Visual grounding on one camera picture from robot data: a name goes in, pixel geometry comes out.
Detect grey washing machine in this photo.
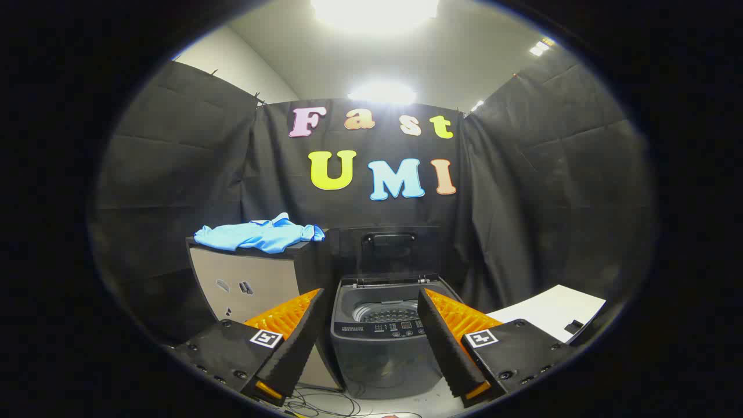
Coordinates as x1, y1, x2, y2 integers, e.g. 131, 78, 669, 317
330, 276, 465, 400

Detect black floor cables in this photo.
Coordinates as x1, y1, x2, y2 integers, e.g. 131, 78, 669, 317
284, 386, 424, 418

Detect dark washing machine lid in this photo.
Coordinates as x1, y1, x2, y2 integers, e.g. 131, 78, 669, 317
338, 225, 443, 286

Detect white board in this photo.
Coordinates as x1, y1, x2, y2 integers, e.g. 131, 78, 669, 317
486, 284, 607, 344

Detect light blue polo shirt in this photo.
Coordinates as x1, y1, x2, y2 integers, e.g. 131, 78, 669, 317
194, 212, 326, 254

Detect beige cabinet with black top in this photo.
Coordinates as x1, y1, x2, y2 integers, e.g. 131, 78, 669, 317
186, 229, 343, 391

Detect black backdrop cloth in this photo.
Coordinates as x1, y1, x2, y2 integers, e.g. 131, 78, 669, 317
93, 58, 659, 349

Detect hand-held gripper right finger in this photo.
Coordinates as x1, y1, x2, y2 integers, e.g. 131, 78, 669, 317
417, 288, 581, 408

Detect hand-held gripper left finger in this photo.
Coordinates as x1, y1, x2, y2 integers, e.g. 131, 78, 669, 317
174, 288, 326, 407

